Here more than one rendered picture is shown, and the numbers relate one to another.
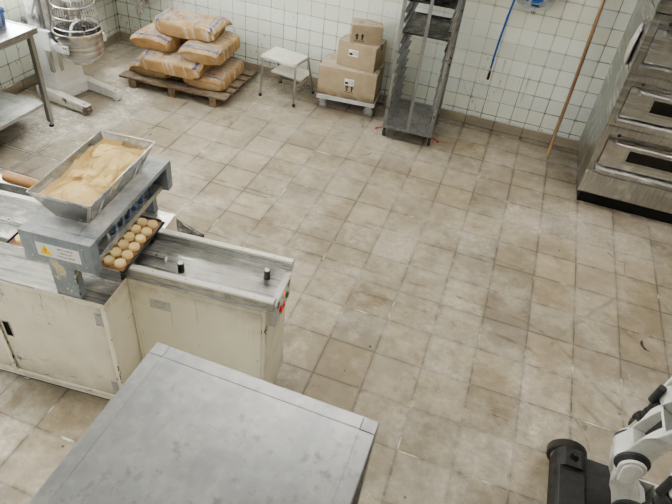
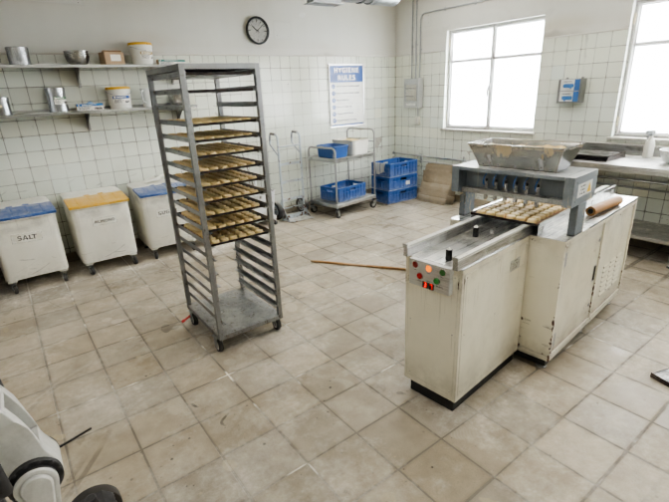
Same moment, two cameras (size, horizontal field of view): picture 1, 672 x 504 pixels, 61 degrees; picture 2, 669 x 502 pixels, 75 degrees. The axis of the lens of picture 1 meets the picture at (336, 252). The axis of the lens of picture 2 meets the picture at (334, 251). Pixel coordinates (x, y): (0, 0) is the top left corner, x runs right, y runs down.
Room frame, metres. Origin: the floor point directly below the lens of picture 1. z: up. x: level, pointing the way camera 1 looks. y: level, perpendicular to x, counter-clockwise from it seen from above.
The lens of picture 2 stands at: (2.84, -1.60, 1.65)
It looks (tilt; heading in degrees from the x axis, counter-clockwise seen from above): 20 degrees down; 129
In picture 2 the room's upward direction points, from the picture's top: 3 degrees counter-clockwise
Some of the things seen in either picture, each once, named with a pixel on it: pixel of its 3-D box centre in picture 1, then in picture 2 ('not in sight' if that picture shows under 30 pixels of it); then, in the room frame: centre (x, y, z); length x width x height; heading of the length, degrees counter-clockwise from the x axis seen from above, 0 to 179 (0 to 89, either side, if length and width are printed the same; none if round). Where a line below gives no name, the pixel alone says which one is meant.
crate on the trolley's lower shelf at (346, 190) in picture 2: not in sight; (342, 190); (-0.96, 3.33, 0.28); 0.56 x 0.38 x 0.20; 83
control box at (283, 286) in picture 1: (280, 298); (430, 275); (1.95, 0.24, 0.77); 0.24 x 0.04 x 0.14; 171
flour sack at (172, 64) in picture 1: (177, 60); not in sight; (5.56, 1.84, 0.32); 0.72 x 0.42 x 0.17; 80
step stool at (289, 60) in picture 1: (287, 74); not in sight; (5.78, 0.74, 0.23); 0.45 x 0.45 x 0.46; 67
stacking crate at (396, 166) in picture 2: not in sight; (394, 166); (-0.65, 4.24, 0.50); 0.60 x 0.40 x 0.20; 78
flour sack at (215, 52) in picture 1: (211, 45); not in sight; (5.69, 1.52, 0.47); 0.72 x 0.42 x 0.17; 171
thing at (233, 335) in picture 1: (212, 325); (466, 308); (2.01, 0.60, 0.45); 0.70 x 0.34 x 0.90; 81
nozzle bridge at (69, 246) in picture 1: (107, 220); (518, 195); (2.09, 1.10, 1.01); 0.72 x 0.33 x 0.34; 171
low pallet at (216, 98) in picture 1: (190, 77); not in sight; (5.77, 1.78, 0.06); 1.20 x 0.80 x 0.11; 78
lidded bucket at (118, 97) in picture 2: not in sight; (119, 98); (-1.94, 0.83, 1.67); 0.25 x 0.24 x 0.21; 75
